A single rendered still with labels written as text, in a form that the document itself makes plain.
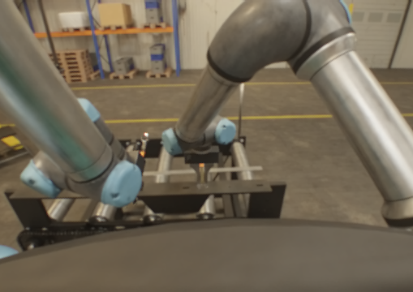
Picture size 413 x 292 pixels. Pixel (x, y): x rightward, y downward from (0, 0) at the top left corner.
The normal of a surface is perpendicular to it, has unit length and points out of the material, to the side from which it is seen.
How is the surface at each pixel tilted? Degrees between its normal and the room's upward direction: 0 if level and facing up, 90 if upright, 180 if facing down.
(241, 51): 97
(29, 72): 93
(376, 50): 90
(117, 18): 90
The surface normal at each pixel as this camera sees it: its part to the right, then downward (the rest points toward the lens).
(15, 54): 0.87, 0.27
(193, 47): 0.04, 0.48
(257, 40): -0.18, 0.52
